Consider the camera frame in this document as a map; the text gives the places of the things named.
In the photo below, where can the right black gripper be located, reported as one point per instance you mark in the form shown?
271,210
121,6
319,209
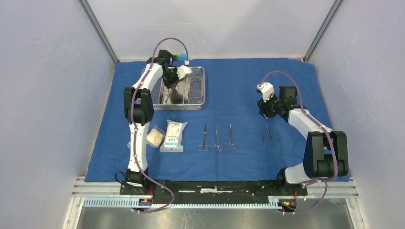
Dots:
263,107

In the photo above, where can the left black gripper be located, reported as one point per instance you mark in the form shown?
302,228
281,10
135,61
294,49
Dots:
172,84

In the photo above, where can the steel toothed tissue forceps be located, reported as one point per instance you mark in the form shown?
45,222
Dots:
270,134

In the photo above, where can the steel hemostat forceps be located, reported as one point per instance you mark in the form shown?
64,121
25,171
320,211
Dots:
231,142

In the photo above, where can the blue surgical wrap cloth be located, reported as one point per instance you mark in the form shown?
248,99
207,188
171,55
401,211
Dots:
231,97

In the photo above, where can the steel ring-handled forceps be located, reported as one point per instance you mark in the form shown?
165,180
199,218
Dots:
216,142

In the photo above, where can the beige gauze packet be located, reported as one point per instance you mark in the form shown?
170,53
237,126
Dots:
155,137

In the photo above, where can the white sterile packet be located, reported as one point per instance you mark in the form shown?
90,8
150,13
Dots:
173,137

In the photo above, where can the steel surgical scissors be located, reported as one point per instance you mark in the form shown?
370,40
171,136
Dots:
204,147

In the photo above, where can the steel needle holder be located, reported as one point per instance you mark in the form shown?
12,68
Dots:
173,96

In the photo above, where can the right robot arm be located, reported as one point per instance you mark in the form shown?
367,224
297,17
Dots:
326,152

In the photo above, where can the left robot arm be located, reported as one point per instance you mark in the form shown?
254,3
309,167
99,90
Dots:
139,111

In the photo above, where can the cyan blue block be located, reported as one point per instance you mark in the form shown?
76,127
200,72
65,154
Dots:
182,57

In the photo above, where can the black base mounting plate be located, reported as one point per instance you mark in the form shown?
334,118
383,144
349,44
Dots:
217,192

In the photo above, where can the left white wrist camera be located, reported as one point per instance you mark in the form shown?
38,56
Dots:
182,71

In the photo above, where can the slotted cable duct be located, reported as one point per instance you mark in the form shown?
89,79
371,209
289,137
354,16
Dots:
105,202

